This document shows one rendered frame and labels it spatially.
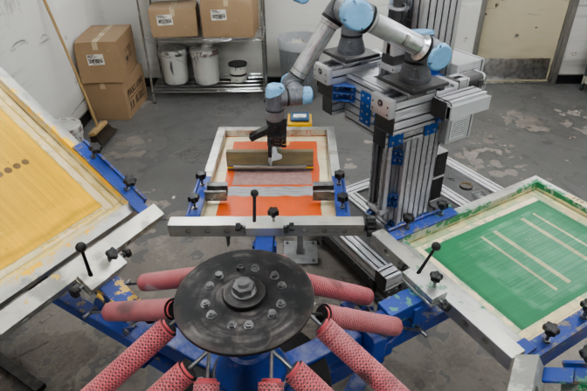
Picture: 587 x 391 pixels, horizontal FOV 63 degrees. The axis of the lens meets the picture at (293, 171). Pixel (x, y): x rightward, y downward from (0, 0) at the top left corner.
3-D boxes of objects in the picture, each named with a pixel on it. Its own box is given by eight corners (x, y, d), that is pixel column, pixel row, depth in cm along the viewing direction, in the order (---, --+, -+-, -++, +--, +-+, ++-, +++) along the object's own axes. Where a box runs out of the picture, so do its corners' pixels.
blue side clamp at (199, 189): (201, 188, 204) (198, 174, 200) (212, 188, 204) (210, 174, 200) (187, 232, 178) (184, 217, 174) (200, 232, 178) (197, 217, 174)
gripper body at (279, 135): (286, 149, 204) (286, 123, 197) (265, 148, 203) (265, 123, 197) (286, 140, 210) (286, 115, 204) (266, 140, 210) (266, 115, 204)
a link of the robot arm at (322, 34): (334, -19, 195) (272, 82, 211) (342, -14, 186) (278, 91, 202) (355, -4, 201) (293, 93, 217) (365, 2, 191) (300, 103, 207)
